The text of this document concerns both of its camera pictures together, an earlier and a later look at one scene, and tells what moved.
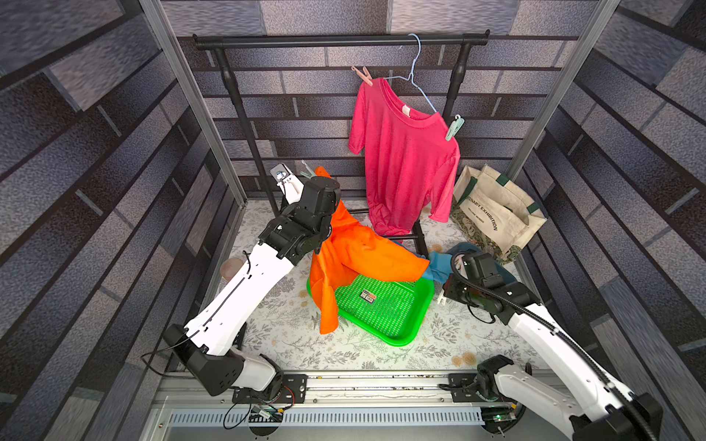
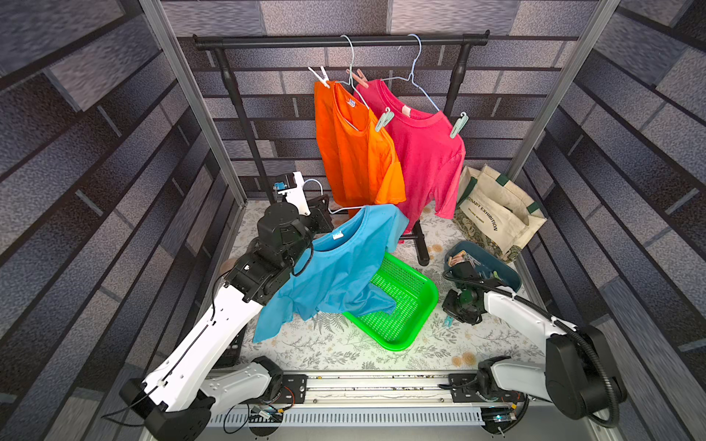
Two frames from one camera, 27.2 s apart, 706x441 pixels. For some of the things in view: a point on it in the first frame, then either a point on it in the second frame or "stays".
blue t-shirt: [439, 266] -> [340, 272]
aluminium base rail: [403, 399] stays
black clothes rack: [222, 41] stays
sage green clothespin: [311, 174] -> [385, 118]
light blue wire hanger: [411, 78] stays
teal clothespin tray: [469, 248] stays
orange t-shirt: [350, 249] -> [361, 160]
